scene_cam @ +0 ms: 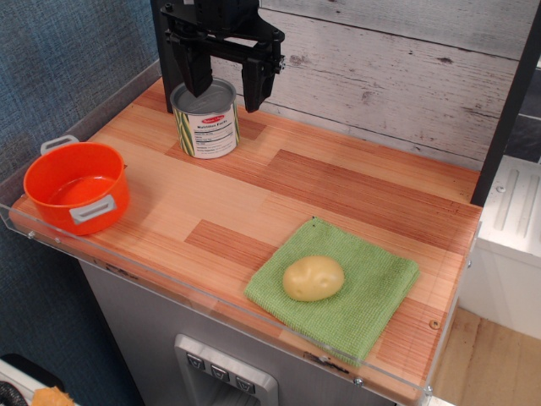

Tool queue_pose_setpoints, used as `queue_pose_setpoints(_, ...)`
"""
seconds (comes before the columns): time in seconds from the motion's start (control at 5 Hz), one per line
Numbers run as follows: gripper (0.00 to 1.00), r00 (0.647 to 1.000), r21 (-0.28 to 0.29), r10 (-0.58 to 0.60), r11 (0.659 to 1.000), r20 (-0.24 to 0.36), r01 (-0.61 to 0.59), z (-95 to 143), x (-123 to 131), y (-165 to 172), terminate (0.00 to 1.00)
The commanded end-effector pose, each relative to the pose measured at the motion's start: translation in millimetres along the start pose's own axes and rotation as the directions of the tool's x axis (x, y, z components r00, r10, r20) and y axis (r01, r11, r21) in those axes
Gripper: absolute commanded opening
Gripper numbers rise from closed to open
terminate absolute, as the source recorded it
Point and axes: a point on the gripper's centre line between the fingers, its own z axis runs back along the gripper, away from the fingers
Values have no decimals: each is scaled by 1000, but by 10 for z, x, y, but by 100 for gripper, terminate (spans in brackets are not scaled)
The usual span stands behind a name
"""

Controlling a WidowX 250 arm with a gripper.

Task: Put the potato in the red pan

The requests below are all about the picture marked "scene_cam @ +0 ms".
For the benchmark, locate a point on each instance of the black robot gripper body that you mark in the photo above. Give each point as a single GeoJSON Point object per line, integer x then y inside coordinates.
{"type": "Point", "coordinates": [227, 19]}

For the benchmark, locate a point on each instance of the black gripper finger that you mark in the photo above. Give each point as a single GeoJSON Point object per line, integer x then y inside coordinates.
{"type": "Point", "coordinates": [195, 68]}
{"type": "Point", "coordinates": [258, 79]}

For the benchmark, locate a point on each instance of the yellow toy potato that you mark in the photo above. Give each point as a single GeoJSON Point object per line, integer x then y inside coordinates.
{"type": "Point", "coordinates": [313, 278]}

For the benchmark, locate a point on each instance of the orange toy pot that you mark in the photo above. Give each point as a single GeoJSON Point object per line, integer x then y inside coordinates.
{"type": "Point", "coordinates": [79, 187]}

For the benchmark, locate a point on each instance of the toy corn can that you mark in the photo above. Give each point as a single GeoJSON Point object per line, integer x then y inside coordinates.
{"type": "Point", "coordinates": [207, 125]}

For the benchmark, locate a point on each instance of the clear acrylic edge guard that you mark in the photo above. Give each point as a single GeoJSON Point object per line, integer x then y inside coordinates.
{"type": "Point", "coordinates": [196, 231]}

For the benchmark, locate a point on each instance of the green microfiber cloth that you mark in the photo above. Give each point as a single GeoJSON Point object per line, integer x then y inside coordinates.
{"type": "Point", "coordinates": [348, 323]}

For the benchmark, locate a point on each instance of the grey toy fridge cabinet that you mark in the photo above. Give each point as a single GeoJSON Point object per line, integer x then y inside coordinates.
{"type": "Point", "coordinates": [180, 356]}

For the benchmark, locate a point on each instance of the white toy sink unit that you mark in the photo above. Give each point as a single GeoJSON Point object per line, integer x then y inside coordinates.
{"type": "Point", "coordinates": [502, 280]}

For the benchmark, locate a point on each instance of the orange object bottom left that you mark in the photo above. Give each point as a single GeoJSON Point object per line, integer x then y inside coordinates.
{"type": "Point", "coordinates": [51, 396]}

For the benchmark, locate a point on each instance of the black vertical post left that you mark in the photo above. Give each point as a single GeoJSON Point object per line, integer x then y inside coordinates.
{"type": "Point", "coordinates": [170, 73]}

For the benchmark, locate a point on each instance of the black vertical post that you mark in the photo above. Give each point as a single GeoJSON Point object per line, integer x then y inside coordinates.
{"type": "Point", "coordinates": [518, 90]}
{"type": "Point", "coordinates": [170, 73]}

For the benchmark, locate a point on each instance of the black vertical post right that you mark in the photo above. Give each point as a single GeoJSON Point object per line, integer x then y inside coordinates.
{"type": "Point", "coordinates": [518, 90]}

